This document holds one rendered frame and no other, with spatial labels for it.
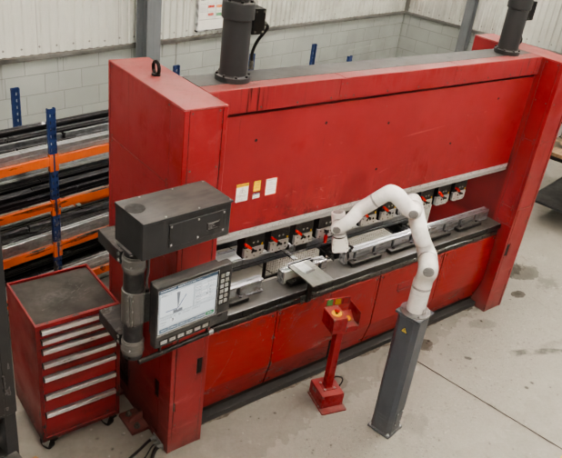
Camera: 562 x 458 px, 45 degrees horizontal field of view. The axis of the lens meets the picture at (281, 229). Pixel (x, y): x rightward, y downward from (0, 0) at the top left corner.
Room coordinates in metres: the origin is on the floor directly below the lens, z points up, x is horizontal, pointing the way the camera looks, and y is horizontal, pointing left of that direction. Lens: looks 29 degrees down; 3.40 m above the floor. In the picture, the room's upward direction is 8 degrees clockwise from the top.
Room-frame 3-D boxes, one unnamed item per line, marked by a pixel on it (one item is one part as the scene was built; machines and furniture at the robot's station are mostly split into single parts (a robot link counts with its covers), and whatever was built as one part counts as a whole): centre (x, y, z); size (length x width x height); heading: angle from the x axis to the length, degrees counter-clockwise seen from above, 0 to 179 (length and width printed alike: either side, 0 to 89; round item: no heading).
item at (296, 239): (3.92, -0.13, 1.26); 0.15 x 0.09 x 0.17; 131
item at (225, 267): (2.75, 0.41, 1.42); 0.45 x 0.12 x 0.36; 136
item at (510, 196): (5.56, -1.75, 1.15); 0.85 x 0.25 x 2.30; 41
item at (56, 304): (3.22, 1.22, 0.50); 0.50 x 0.50 x 1.00; 41
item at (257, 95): (4.36, -0.64, 2.23); 3.00 x 0.10 x 0.14; 131
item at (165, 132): (3.43, 0.71, 1.15); 0.85 x 0.25 x 2.30; 41
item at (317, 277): (3.83, -0.24, 1.00); 0.26 x 0.18 x 0.01; 41
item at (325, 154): (4.36, -0.64, 1.74); 3.00 x 0.08 x 0.80; 131
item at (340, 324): (3.74, -0.48, 0.75); 0.20 x 0.16 x 0.18; 117
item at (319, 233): (4.05, -0.28, 1.26); 0.15 x 0.09 x 0.17; 131
